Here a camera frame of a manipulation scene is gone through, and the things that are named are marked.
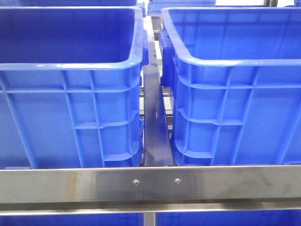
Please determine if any steel divider bar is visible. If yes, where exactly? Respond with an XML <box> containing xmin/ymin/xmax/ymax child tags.
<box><xmin>143</xmin><ymin>16</ymin><xmax>174</xmax><ymax>166</ymax></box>

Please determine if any blue plastic crate left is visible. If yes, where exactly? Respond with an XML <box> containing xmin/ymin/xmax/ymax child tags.
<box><xmin>0</xmin><ymin>7</ymin><xmax>148</xmax><ymax>170</ymax></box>

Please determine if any blue plastic crate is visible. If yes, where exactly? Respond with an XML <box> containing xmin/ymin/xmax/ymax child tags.
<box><xmin>0</xmin><ymin>7</ymin><xmax>148</xmax><ymax>170</ymax></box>
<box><xmin>160</xmin><ymin>7</ymin><xmax>301</xmax><ymax>166</ymax></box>

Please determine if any blue plastic crate right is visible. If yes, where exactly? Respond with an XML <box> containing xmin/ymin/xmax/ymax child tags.
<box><xmin>160</xmin><ymin>7</ymin><xmax>301</xmax><ymax>166</ymax></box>

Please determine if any blue crate rear right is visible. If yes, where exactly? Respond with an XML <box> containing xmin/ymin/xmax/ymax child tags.
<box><xmin>148</xmin><ymin>0</ymin><xmax>216</xmax><ymax>15</ymax></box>

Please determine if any blue crate lower left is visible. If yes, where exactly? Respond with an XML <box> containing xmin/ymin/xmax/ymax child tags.
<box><xmin>0</xmin><ymin>213</ymin><xmax>143</xmax><ymax>226</ymax></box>

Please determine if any blue crate lower right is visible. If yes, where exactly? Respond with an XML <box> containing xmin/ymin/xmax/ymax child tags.
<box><xmin>157</xmin><ymin>210</ymin><xmax>301</xmax><ymax>226</ymax></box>

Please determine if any blue crate rear left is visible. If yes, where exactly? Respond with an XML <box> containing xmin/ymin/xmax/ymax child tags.
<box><xmin>15</xmin><ymin>0</ymin><xmax>145</xmax><ymax>8</ymax></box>

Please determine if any left rail screw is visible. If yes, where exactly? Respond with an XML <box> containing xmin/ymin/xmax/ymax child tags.
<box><xmin>133</xmin><ymin>179</ymin><xmax>139</xmax><ymax>185</ymax></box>

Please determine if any rail screw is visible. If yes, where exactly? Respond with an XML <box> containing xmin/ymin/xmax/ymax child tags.
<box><xmin>133</xmin><ymin>179</ymin><xmax>139</xmax><ymax>185</ymax></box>
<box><xmin>174</xmin><ymin>178</ymin><xmax>181</xmax><ymax>184</ymax></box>

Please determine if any right rail screw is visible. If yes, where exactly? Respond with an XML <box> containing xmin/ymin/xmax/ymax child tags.
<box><xmin>174</xmin><ymin>178</ymin><xmax>181</xmax><ymax>184</ymax></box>

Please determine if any stainless steel front rail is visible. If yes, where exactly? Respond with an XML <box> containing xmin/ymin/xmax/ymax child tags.
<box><xmin>0</xmin><ymin>165</ymin><xmax>301</xmax><ymax>216</ymax></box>

